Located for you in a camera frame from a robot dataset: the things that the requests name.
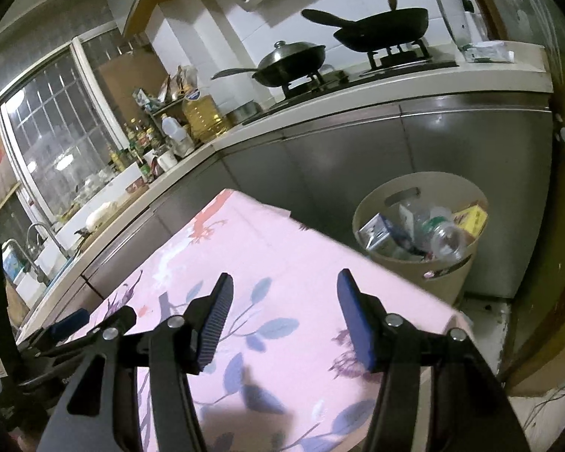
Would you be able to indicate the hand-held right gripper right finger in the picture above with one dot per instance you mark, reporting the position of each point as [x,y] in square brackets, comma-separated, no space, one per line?
[353,320]

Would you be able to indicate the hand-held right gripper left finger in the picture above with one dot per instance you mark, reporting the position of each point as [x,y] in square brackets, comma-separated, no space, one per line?
[216,320]

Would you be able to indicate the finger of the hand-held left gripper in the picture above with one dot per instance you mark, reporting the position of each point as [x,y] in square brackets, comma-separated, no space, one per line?
[125,318]
[70,322]

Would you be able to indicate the beige plastic trash bin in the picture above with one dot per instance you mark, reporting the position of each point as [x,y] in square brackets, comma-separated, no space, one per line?
[442,278]

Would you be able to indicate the blue white container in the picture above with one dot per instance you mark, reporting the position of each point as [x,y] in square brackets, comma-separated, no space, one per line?
[15,261]

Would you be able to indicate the steel faucet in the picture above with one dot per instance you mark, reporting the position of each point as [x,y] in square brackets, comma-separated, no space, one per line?
[40,230]

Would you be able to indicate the pink floral tablecloth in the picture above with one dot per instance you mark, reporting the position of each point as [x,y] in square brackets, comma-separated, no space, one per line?
[282,268]

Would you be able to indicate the grey white carton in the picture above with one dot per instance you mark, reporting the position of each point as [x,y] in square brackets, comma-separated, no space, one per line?
[375,231]

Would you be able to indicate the white round dough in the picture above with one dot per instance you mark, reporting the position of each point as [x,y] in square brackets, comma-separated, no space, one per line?
[101,214]

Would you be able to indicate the clear plastic bottle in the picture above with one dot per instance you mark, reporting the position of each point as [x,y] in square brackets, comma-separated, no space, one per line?
[447,240]

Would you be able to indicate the yellow carton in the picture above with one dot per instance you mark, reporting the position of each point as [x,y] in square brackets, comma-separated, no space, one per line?
[472,219]

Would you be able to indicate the white cup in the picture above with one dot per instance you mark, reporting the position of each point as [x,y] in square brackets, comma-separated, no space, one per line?
[167,160]

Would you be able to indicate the grey kitchen cabinet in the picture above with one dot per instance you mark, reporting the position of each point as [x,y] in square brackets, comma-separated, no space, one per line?
[358,150]

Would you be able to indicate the row of condiment bottles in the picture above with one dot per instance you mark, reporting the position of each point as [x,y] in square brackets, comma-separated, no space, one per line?
[139,148]

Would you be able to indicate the barred kitchen window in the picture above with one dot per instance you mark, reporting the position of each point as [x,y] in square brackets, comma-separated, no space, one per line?
[52,127]

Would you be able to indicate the translucent white plastic jug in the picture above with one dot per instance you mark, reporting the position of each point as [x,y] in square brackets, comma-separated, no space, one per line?
[176,139]

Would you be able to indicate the large yellow oil bottle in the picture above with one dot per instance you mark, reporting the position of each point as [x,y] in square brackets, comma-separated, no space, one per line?
[205,115]

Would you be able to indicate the small steel bowl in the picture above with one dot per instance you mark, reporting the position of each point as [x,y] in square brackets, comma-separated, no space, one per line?
[242,114]

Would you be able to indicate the brown cardboard sheet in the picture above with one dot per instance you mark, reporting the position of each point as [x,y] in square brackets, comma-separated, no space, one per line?
[127,89]

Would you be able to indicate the black gas stove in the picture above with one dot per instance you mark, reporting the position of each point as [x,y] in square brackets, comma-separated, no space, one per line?
[310,93]

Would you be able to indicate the white kitchen countertop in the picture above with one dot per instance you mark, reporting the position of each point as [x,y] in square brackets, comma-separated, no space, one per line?
[405,89]

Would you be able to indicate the dark frying pan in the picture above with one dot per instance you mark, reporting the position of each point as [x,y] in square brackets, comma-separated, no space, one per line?
[287,74]

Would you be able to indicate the steel pan lid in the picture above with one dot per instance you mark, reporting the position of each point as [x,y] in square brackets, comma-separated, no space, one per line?
[292,52]

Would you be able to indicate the black wok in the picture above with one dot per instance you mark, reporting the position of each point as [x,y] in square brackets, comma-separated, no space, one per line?
[381,28]

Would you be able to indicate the white packet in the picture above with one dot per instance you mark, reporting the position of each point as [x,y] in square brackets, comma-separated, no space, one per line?
[489,52]

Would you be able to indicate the glass pot lid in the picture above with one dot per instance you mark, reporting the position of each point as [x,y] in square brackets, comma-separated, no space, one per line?
[449,4]

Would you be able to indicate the wooden wall cabinet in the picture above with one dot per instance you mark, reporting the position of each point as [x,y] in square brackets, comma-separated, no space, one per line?
[155,4]

